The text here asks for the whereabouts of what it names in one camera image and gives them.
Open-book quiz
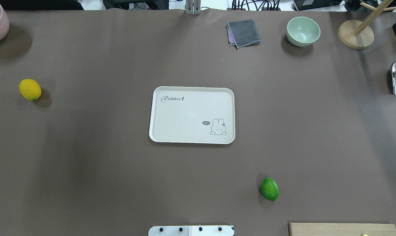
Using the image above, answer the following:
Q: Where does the pale green bowl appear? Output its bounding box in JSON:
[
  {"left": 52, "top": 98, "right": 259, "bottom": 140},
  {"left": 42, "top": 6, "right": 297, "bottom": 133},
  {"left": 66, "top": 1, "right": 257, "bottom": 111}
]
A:
[{"left": 286, "top": 16, "right": 321, "bottom": 47}]

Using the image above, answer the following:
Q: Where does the wooden stand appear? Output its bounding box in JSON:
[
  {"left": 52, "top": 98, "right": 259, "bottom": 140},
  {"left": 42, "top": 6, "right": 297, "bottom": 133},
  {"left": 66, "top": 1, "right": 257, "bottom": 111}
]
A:
[{"left": 338, "top": 0, "right": 396, "bottom": 50}]

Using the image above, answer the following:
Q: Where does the green lemon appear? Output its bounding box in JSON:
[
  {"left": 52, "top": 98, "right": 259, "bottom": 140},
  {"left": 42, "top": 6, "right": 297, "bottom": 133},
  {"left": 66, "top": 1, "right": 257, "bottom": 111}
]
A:
[{"left": 260, "top": 177, "right": 279, "bottom": 202}]

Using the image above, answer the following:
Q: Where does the white rabbit tray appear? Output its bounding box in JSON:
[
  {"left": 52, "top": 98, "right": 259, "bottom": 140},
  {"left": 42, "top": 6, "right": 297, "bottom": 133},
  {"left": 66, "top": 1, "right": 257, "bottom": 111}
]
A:
[{"left": 149, "top": 86, "right": 236, "bottom": 145}]

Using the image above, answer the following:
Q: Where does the wooden board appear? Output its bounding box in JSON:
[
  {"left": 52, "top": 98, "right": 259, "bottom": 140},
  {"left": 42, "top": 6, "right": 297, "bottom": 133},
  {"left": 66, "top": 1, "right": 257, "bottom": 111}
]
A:
[{"left": 288, "top": 223, "right": 396, "bottom": 236}]

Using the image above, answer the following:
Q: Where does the yellow lemon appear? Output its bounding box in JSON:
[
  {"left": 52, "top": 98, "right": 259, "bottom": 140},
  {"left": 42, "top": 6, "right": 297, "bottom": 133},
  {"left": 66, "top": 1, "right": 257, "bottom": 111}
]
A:
[{"left": 18, "top": 79, "right": 42, "bottom": 101}]

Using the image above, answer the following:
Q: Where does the grey folded cloth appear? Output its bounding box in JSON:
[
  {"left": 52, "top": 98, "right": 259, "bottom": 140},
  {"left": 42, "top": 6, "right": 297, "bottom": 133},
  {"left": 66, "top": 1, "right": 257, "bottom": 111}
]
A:
[{"left": 226, "top": 19, "right": 261, "bottom": 49}]

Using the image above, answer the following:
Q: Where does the white mounting plate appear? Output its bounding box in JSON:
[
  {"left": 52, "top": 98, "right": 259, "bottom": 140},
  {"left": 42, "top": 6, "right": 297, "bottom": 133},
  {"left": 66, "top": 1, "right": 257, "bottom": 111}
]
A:
[{"left": 148, "top": 225, "right": 235, "bottom": 236}]

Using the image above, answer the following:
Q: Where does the metal bracket post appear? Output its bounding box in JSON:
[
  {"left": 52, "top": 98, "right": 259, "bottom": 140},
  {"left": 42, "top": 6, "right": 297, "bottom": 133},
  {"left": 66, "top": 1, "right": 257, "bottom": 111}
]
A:
[{"left": 185, "top": 0, "right": 201, "bottom": 15}]

